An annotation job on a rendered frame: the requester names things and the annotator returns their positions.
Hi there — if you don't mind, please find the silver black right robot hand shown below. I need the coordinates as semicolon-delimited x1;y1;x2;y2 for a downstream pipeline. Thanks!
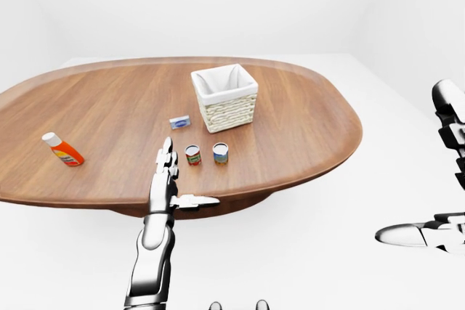
374;78;465;255

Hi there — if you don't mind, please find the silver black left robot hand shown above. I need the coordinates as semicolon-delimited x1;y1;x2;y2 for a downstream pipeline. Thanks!
147;136;221;216

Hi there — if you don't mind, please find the red tomato sauce tin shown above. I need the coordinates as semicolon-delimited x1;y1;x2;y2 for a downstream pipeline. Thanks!
185;144;203;167

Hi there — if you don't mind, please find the white woven basket with liner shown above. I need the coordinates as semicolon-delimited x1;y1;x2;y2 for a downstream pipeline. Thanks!
190;63;259;134

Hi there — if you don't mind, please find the blue yellow food tin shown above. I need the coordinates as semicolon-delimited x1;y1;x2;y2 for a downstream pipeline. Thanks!
212;142;230;165

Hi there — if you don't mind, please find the small blue white box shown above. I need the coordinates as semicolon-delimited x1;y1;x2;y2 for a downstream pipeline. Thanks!
169;115;193;131

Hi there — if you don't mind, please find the orange bottle with white cap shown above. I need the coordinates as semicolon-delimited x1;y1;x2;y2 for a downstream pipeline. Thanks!
41;131;85;168

